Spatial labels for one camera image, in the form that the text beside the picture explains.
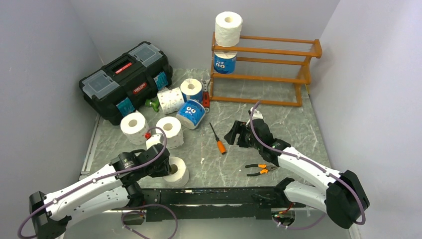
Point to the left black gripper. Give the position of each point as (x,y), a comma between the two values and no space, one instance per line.
(165,170)

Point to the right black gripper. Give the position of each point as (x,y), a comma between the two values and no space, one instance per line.
(239,127)

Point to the white paper towel roll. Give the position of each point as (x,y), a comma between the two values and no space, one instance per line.
(179,174)
(135,126)
(228,27)

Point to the orange wooden shelf rack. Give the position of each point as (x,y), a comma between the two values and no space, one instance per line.
(268,59)

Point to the blue paper roll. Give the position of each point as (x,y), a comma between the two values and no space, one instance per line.
(224,61)

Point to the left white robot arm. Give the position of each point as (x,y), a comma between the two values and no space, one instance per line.
(114,186)

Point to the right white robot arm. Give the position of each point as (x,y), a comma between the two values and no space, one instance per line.
(340,195)

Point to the black orange screwdriver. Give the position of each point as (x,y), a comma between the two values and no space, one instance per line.
(220,145)

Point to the red adjustable wrench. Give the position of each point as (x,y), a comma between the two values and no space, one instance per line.
(206,96)

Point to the white roll with red print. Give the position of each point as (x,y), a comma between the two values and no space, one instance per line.
(173,131)

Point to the orange black pliers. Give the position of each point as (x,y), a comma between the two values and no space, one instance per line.
(264,169)

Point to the blue monster-face wrapped roll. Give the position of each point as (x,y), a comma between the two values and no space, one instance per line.
(191,114)

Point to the blue wrapped roll upright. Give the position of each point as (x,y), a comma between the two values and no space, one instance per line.
(192,89)

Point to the green small object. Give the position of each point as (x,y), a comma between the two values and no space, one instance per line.
(154,104)

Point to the white dotted wrapped roll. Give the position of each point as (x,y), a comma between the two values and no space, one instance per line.
(171,100)

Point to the black plastic toolbox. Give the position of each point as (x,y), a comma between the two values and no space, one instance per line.
(126,83)

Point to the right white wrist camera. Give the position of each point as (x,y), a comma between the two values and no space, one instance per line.
(253,115)

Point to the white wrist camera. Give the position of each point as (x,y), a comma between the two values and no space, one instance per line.
(153,139)
(253,115)

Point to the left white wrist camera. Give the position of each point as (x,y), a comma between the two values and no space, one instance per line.
(153,139)

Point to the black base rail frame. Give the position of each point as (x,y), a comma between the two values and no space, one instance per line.
(260,203)

